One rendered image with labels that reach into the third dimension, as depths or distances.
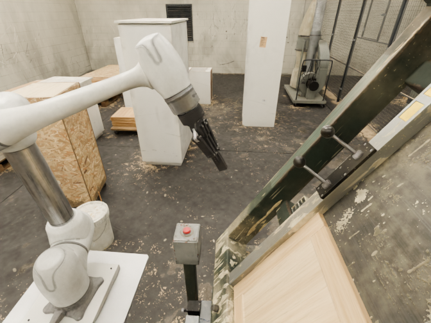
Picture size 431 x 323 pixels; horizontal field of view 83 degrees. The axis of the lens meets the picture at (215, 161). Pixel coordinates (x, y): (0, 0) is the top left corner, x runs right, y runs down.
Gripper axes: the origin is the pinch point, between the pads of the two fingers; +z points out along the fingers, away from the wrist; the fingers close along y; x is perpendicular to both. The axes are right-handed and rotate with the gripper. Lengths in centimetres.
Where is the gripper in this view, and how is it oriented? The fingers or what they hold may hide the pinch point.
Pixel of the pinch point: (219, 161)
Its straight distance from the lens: 80.9
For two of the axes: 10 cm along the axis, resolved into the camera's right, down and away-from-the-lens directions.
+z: 4.6, 7.7, 4.5
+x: -8.7, 3.0, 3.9
